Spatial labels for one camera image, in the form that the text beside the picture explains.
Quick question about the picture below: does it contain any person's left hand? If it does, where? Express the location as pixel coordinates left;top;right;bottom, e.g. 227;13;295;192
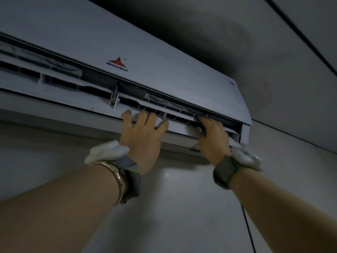
119;109;169;175

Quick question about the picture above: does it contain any person's right hand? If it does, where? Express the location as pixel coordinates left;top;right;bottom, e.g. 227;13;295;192
196;117;232;167

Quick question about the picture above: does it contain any dark blue cleaning cloth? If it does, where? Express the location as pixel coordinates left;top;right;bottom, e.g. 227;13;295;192
196;116;212;137

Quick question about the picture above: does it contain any white air conditioner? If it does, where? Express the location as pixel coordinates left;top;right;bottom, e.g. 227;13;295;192
0;0;253;156

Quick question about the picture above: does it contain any person's right forearm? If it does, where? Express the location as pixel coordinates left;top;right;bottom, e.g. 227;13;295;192
228;168;337;253

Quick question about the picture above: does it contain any person's left forearm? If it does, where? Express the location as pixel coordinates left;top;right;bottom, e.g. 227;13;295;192
0;163;124;253

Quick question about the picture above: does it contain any white wrist tracker grey strap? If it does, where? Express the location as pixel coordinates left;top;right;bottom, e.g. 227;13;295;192
84;140;143;205
212;144;264;190

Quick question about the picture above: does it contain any gold bracelet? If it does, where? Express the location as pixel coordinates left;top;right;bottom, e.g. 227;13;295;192
90;161;125;206

